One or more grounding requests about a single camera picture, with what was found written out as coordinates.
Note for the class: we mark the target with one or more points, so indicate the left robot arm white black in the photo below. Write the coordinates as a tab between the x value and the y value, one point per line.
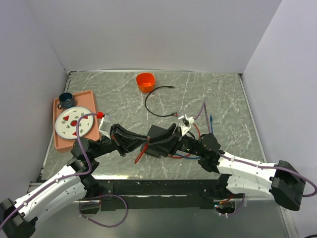
73	182

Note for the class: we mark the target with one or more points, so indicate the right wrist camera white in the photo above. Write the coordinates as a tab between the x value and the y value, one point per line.
185	122

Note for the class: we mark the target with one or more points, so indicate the orange plastic cup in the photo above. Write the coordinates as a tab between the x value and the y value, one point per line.
145	82

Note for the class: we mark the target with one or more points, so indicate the aluminium frame rail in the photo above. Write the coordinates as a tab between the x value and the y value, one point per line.
242	194

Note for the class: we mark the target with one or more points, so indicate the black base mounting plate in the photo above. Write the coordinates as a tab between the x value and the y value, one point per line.
155	194

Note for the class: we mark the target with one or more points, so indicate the black network switch box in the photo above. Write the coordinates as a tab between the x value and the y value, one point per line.
161	134

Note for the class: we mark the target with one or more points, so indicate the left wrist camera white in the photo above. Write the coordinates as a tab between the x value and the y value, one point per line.
105	125

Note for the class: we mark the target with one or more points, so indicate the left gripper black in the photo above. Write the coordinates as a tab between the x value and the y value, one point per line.
117	131

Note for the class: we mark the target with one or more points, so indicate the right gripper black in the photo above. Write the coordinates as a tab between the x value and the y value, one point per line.
168	145

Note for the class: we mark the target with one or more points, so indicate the pink plastic tray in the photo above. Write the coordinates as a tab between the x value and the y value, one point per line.
82	99

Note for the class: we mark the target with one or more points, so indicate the white plate watermelon pattern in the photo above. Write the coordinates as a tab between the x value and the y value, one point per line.
65	124

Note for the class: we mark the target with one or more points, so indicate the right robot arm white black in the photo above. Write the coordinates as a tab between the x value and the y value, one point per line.
280	182

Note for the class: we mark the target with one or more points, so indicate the dark blue mug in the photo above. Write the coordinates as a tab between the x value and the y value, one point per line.
66	100

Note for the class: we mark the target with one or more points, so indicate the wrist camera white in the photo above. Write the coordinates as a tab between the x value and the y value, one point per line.
105	125
185	122

